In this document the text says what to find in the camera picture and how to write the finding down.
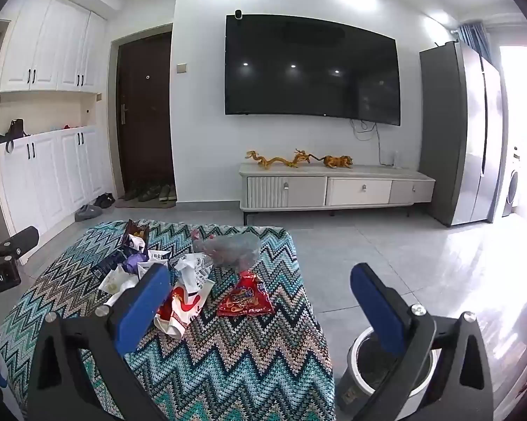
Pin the brown yellow snack bag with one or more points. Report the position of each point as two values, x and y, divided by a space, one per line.
136 236

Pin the black wall television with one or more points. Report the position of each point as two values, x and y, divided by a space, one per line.
288 65

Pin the golden dragon figurine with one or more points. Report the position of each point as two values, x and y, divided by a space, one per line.
265 163

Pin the zigzag knitted table cover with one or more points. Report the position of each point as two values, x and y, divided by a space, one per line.
264 367

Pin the black handbag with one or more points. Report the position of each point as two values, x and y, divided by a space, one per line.
15 131

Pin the dark blue milk carton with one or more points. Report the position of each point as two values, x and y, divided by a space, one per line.
116 258

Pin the blue curtain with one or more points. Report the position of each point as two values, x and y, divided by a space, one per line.
474 35

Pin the golden tiger figurine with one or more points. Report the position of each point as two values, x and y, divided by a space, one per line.
335 162

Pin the white printed plastic bag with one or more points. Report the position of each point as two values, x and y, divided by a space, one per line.
193 271

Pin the grey translucent plastic bag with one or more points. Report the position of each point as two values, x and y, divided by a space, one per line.
239 252

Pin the black shoes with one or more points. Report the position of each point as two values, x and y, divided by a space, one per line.
104 201

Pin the red snack wrapper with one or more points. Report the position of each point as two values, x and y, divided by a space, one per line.
249 297

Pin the wall light switch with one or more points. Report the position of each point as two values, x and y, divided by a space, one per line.
182 68

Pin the purple plastic wrapper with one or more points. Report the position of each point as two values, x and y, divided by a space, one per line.
131 263

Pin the white TV cabinet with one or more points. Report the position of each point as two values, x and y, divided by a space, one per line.
316 187

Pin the grey slipper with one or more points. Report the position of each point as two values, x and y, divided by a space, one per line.
87 212

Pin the white round trash bin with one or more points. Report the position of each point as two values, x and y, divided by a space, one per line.
367 366

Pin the red white paper bag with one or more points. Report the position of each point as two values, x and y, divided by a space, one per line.
180 309

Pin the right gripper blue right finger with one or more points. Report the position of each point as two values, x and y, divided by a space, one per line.
383 307

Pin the shoes on doormat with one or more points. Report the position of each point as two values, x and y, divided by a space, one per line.
150 191

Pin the grey refrigerator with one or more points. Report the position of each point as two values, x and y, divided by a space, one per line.
462 131

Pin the dark brown entrance door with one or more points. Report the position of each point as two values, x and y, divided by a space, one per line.
143 111

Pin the white washing machine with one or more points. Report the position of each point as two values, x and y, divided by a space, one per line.
512 184

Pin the white shoe cabinet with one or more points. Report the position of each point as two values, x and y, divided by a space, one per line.
51 77

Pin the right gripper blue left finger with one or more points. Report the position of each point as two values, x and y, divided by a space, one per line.
137 306

